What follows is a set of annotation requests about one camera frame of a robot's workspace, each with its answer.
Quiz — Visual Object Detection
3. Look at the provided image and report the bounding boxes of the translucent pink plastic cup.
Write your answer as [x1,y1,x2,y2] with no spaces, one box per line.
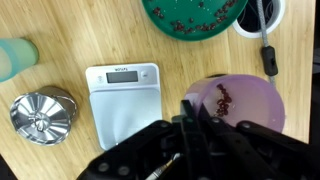
[184,74,285,132]

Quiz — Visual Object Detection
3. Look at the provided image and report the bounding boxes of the white digital kitchen scale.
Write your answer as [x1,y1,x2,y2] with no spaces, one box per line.
[85,63,162,150]

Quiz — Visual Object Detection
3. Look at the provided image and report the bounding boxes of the silver metal juicer bowl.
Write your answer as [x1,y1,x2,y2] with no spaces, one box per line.
[10,86,78,146]

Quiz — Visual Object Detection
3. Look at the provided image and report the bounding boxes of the translucent teal plastic cup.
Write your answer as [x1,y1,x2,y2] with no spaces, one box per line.
[0,38,39,82]

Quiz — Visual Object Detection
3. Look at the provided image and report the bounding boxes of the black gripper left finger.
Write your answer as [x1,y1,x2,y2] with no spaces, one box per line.
[76,120,180,180]

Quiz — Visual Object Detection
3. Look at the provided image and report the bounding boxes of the grey lamp cable with switch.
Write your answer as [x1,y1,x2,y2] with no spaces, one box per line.
[255,0,280,88]

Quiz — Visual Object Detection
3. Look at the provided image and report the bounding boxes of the green round plate with beans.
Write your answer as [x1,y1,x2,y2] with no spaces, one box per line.
[141,0,248,41]

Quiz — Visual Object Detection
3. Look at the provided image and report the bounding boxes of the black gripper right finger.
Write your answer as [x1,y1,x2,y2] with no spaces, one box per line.
[199,105,320,180]

